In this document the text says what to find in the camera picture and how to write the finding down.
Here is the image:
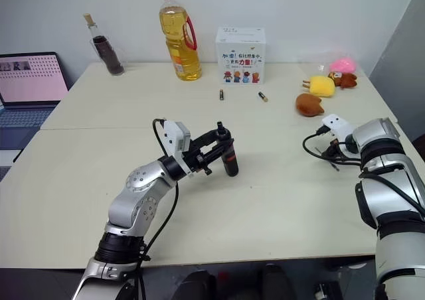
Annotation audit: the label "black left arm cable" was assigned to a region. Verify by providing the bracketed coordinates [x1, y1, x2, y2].
[137, 117, 181, 271]

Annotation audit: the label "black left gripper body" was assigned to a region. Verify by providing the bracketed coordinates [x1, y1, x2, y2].
[183, 146, 214, 177]

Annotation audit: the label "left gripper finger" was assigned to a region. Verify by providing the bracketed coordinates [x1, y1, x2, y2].
[200, 140, 234, 163]
[190, 129, 231, 149]

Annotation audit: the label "corked glass bottle dark contents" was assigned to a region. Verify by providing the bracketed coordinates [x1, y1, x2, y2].
[82, 13, 126, 77]

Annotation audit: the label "open grey laptop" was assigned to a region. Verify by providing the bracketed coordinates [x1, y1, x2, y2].
[0, 51, 70, 163]

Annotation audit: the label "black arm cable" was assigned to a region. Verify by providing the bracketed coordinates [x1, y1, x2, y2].
[137, 117, 181, 271]
[301, 126, 365, 168]

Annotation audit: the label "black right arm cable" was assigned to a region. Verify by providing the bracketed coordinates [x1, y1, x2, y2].
[301, 126, 365, 168]

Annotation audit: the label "white printed cardboard box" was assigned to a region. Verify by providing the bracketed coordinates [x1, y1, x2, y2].
[214, 27, 267, 86]

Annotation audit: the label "yellow plush toy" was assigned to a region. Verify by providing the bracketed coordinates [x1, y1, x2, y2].
[301, 74, 336, 98]

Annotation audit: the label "pink plush toy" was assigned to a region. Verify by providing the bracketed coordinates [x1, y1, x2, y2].
[329, 56, 358, 75]

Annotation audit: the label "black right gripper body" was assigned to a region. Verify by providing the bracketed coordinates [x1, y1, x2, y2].
[326, 139, 349, 162]

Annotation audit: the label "yellow cooking oil bottle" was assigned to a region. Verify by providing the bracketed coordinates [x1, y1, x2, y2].
[159, 0, 203, 82]

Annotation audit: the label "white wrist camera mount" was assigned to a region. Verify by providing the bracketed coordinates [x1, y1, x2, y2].
[319, 113, 355, 149]
[161, 120, 193, 179]

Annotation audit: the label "dark rounded shape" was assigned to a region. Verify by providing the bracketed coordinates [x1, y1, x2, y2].
[260, 263, 292, 300]

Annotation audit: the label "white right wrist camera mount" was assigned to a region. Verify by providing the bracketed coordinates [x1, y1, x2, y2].
[319, 113, 355, 149]

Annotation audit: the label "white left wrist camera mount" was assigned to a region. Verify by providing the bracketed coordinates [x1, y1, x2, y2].
[161, 120, 193, 179]

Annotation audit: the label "round brown plush toy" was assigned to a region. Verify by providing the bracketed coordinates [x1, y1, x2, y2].
[295, 93, 326, 117]

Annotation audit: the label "brown bear plush toy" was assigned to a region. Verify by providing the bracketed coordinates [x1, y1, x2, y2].
[328, 71, 359, 90]

